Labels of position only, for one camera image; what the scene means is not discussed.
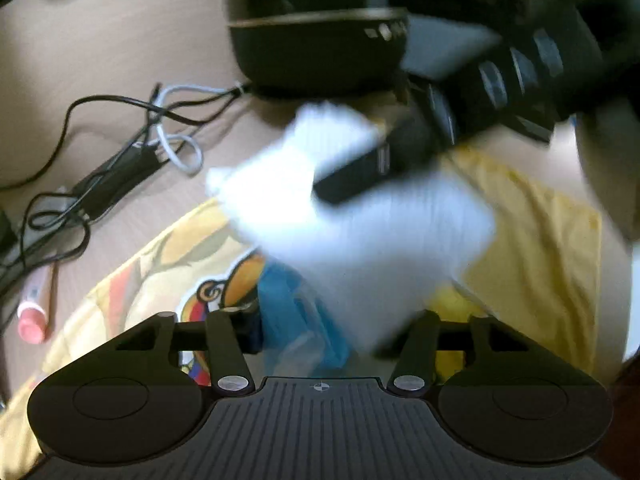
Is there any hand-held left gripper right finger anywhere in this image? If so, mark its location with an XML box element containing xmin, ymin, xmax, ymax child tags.
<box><xmin>372</xmin><ymin>309</ymin><xmax>533</xmax><ymax>397</ymax></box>

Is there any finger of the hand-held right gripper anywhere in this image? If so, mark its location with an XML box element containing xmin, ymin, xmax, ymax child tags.
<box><xmin>312</xmin><ymin>110</ymin><xmax>451</xmax><ymax>207</ymax></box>

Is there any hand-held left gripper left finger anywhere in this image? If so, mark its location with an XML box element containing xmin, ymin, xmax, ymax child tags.
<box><xmin>115</xmin><ymin>310</ymin><xmax>261</xmax><ymax>395</ymax></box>

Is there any blue plastic bag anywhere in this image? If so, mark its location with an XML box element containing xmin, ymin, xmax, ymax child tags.
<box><xmin>255</xmin><ymin>260</ymin><xmax>353</xmax><ymax>376</ymax></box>

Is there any white tissue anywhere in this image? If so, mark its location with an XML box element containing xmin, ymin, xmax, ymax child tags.
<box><xmin>206</xmin><ymin>102</ymin><xmax>498</xmax><ymax>356</ymax></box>

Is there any black container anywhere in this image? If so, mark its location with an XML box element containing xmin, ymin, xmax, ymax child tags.
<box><xmin>222</xmin><ymin>0</ymin><xmax>412</xmax><ymax>100</ymax></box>

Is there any yellow printed cloth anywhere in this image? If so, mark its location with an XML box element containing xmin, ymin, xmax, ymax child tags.
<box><xmin>0</xmin><ymin>147</ymin><xmax>603</xmax><ymax>480</ymax></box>

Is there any black power adapter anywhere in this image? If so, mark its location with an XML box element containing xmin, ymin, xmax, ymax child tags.
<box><xmin>72</xmin><ymin>142</ymin><xmax>163</xmax><ymax>221</ymax></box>

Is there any pink tube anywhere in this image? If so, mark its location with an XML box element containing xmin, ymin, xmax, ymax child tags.
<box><xmin>16</xmin><ymin>265</ymin><xmax>60</xmax><ymax>345</ymax></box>

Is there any white cable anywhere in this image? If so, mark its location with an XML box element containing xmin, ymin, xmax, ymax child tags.
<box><xmin>149</xmin><ymin>84</ymin><xmax>251</xmax><ymax>176</ymax></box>

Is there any black cable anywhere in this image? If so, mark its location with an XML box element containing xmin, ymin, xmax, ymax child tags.
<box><xmin>0</xmin><ymin>82</ymin><xmax>246</xmax><ymax>192</ymax></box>

